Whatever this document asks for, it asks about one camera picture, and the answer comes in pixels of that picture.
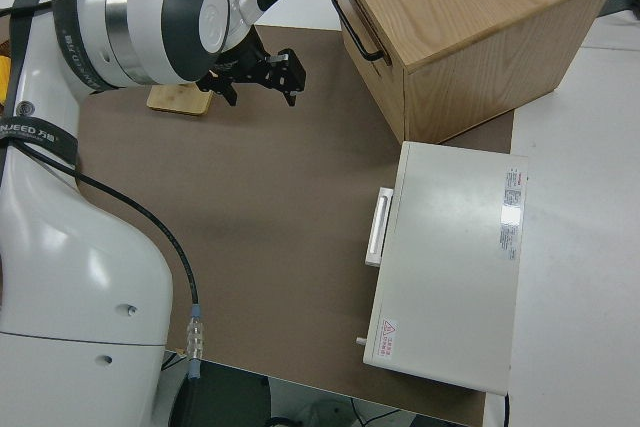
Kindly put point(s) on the white toaster oven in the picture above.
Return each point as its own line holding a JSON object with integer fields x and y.
{"x": 450, "y": 262}

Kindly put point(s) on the black controller box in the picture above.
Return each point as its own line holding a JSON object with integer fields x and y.
{"x": 220, "y": 397}

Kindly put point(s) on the brown table mat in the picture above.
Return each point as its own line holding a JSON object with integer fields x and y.
{"x": 260, "y": 187}

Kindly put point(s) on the large wooden box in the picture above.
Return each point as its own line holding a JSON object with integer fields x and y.
{"x": 475, "y": 32}

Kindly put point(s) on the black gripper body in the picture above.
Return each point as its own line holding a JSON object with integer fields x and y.
{"x": 247, "y": 67}

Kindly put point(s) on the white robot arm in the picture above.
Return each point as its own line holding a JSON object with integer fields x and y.
{"x": 65, "y": 257}

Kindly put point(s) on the wooden mug stand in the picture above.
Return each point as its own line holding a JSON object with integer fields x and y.
{"x": 175, "y": 102}

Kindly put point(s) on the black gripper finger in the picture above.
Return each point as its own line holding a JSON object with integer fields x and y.
{"x": 289, "y": 74}
{"x": 225, "y": 89}

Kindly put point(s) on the yellow corn cob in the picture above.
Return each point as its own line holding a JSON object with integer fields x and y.
{"x": 4, "y": 77}

